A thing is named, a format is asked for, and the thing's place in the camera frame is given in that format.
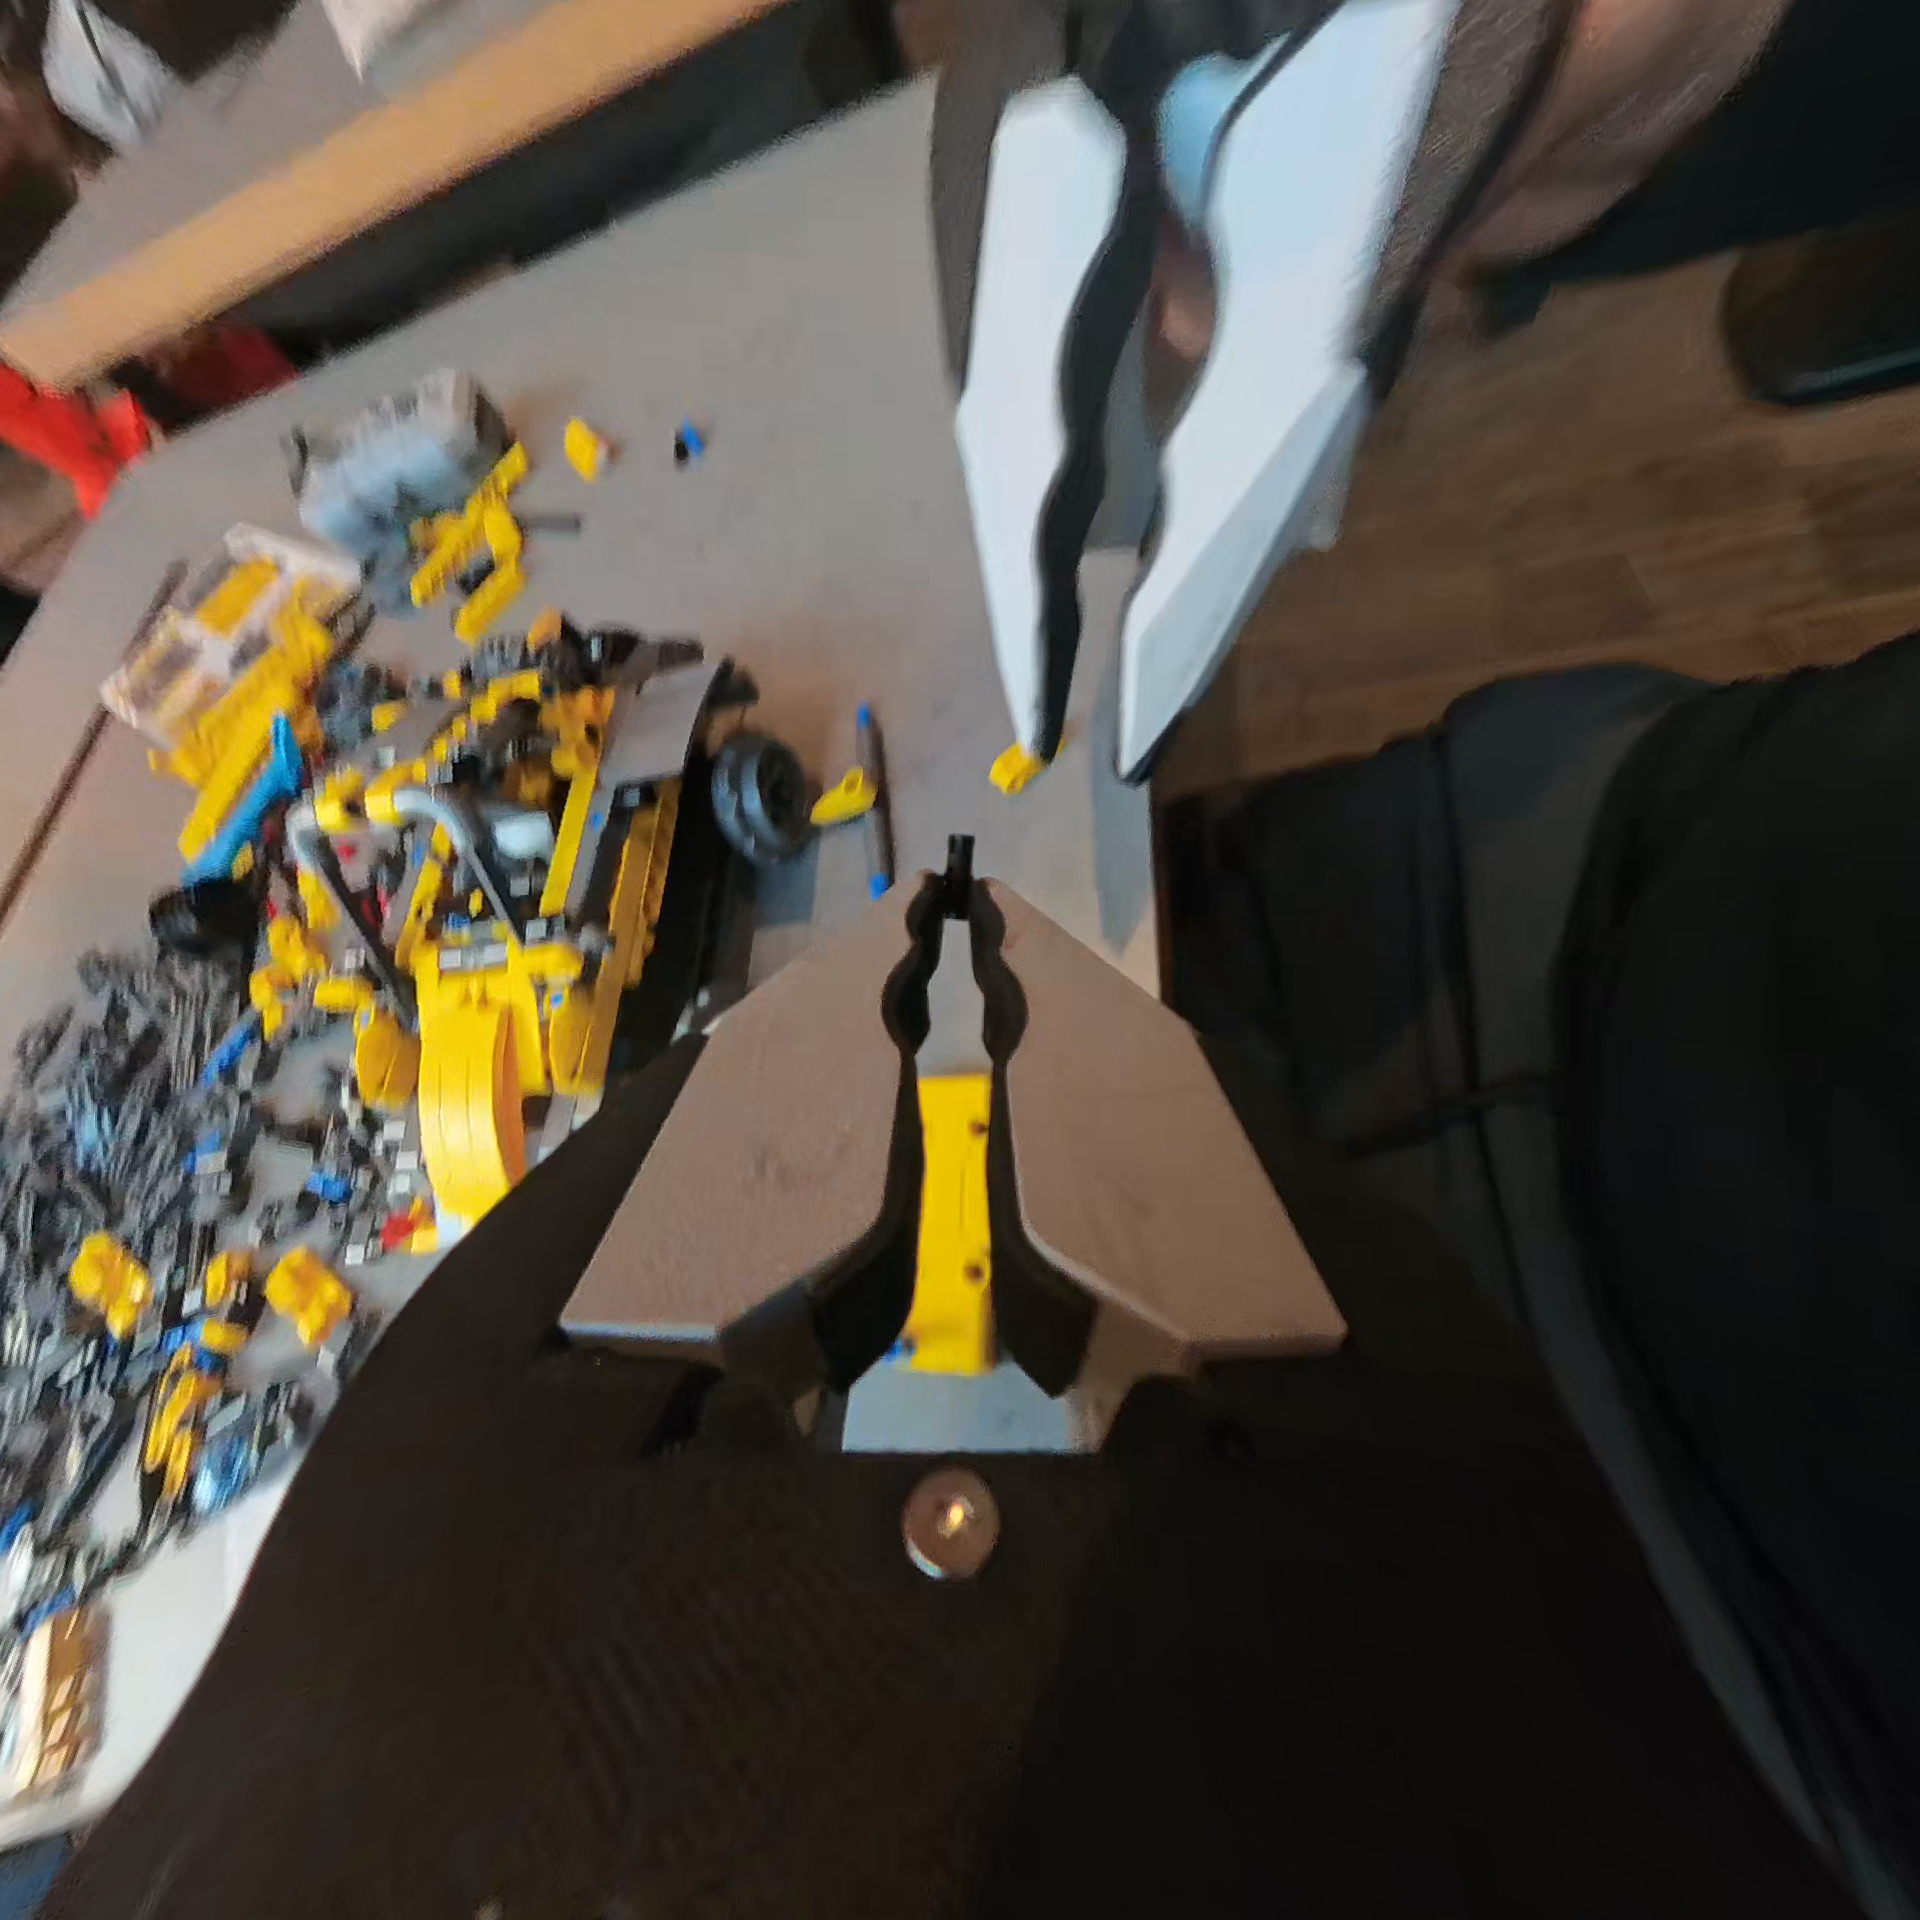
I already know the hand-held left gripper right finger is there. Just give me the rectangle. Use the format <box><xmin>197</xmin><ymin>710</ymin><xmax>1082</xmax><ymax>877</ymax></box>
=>
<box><xmin>972</xmin><ymin>883</ymin><xmax>1348</xmax><ymax>1438</ymax></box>

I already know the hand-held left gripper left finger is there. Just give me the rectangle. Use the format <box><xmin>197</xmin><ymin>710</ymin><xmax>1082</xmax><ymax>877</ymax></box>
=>
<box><xmin>561</xmin><ymin>873</ymin><xmax>924</xmax><ymax>1385</ymax></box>

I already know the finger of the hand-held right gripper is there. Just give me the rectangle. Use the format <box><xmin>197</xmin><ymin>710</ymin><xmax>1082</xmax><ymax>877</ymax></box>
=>
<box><xmin>1114</xmin><ymin>0</ymin><xmax>1460</xmax><ymax>784</ymax></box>
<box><xmin>957</xmin><ymin>72</ymin><xmax>1130</xmax><ymax>754</ymax></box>

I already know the yellow rectangular building panel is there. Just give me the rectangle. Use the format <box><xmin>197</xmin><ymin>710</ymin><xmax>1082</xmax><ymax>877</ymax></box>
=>
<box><xmin>903</xmin><ymin>1072</ymin><xmax>1000</xmax><ymax>1340</ymax></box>

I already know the person's right forearm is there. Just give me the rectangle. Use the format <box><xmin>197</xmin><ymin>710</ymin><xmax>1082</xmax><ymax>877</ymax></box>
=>
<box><xmin>1477</xmin><ymin>0</ymin><xmax>1920</xmax><ymax>332</ymax></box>

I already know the grey background desk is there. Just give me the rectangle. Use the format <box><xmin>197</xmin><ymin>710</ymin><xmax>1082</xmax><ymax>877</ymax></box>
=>
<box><xmin>0</xmin><ymin>0</ymin><xmax>805</xmax><ymax>396</ymax></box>

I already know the person's right hand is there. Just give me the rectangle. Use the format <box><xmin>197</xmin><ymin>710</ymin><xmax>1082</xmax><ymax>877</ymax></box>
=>
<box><xmin>1463</xmin><ymin>0</ymin><xmax>1794</xmax><ymax>289</ymax></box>

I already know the yellow grey toy vehicle model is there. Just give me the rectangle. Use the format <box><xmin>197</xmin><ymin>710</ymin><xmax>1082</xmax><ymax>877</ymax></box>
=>
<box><xmin>151</xmin><ymin>622</ymin><xmax>825</xmax><ymax>1254</ymax></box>

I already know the grey shaft with yellow lever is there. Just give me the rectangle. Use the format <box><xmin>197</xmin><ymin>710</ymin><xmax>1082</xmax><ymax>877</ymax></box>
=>
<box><xmin>810</xmin><ymin>701</ymin><xmax>898</xmax><ymax>902</ymax></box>

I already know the yellow crossed beam assembly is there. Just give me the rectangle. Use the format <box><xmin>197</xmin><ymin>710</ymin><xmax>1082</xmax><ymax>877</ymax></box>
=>
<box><xmin>405</xmin><ymin>442</ymin><xmax>537</xmax><ymax>645</ymax></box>

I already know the grey box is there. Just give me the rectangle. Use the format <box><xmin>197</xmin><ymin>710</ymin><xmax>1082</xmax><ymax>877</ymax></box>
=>
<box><xmin>289</xmin><ymin>373</ymin><xmax>515</xmax><ymax>560</ymax></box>

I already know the pile of small building pieces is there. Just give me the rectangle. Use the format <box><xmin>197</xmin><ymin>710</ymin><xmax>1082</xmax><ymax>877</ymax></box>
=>
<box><xmin>0</xmin><ymin>945</ymin><xmax>395</xmax><ymax>1600</ymax></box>

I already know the yellow striped leaflet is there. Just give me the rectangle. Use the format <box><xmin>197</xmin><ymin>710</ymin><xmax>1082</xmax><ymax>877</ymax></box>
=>
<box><xmin>98</xmin><ymin>522</ymin><xmax>367</xmax><ymax>740</ymax></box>

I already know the instruction booklet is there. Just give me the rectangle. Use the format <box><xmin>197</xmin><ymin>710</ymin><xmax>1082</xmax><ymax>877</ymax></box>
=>
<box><xmin>0</xmin><ymin>1597</ymin><xmax>117</xmax><ymax>1801</ymax></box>

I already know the orange bag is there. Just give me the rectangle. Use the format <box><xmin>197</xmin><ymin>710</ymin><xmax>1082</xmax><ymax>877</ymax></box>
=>
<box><xmin>0</xmin><ymin>323</ymin><xmax>298</xmax><ymax>501</ymax></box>

